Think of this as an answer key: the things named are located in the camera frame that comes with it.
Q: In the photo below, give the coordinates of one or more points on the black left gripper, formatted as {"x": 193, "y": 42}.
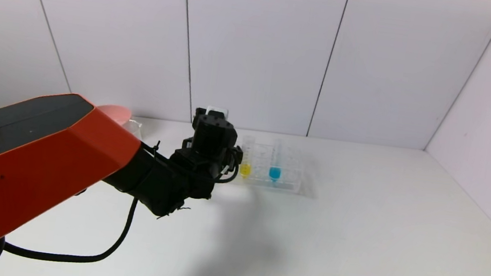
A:
{"x": 209, "y": 143}

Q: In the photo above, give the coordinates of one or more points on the yellow pigment test tube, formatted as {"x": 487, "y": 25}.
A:
{"x": 245, "y": 170}

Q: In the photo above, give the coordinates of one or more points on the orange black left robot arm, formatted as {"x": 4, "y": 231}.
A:
{"x": 36, "y": 164}

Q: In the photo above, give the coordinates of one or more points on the blue pigment test tube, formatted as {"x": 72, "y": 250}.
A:
{"x": 274, "y": 173}

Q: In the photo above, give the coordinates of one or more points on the clear glass beaker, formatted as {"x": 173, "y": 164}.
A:
{"x": 135, "y": 128}

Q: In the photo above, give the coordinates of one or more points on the clear plastic test tube rack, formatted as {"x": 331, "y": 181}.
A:
{"x": 290, "y": 176}

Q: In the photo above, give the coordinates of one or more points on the pink bowl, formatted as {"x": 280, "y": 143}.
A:
{"x": 115, "y": 111}

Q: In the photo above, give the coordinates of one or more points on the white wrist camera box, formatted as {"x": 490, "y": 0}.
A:
{"x": 217, "y": 110}

